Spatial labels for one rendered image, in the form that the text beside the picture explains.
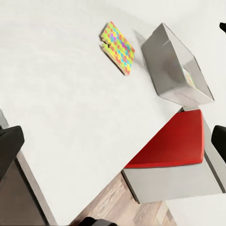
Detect jigsaw puzzle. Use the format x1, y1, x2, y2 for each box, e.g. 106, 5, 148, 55
101, 21, 135, 76

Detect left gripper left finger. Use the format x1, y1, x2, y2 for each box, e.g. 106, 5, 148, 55
0, 125, 24, 181

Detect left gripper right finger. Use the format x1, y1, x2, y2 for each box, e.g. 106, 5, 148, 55
211, 125, 226, 163

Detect toy box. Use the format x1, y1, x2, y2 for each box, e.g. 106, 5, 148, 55
141, 22, 215, 108

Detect board game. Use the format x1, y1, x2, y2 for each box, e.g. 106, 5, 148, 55
183, 68, 195, 87

